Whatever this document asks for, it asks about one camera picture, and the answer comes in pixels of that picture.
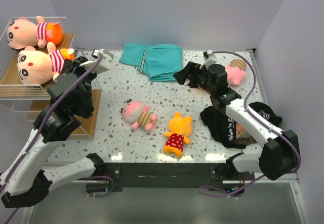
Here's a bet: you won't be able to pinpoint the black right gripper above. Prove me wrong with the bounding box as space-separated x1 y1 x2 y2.
173 62 215 96

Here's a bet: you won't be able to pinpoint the face-up doll orange hat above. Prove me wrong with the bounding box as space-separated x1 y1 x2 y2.
16 42 75 85

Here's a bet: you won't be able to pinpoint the pink pig toy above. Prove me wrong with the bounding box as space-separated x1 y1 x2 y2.
225 59 247 86

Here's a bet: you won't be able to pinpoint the black-haired doll orange pants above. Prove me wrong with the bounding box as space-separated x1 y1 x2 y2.
7 16 63 50

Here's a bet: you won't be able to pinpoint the pink pig striped shirt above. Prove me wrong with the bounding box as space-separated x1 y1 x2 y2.
121 99 158 132

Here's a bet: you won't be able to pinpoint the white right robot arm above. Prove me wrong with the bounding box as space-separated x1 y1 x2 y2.
174 62 301 181

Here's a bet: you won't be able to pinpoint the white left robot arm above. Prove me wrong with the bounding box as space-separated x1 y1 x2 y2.
1 53 105 208

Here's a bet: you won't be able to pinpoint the folded teal cloth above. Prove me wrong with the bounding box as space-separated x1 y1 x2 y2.
119 43 183 82

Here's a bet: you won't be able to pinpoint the orange bear polka dress front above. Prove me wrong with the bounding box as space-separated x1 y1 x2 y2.
163 112 192 158

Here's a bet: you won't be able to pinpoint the black printed garment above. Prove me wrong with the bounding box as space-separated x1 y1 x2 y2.
200 102 282 149

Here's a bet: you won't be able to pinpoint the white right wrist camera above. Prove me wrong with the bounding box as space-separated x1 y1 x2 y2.
203 50 217 69

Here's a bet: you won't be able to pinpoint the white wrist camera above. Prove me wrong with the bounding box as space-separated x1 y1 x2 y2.
80 49 114 74
203 50 217 69

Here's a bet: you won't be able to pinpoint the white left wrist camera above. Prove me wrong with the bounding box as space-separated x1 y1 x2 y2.
80 49 114 74

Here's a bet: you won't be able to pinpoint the white wire wooden shelf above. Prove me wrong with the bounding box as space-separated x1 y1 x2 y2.
0 16 102 140

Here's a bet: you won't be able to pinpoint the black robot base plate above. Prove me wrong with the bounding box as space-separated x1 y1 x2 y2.
104 162 254 192

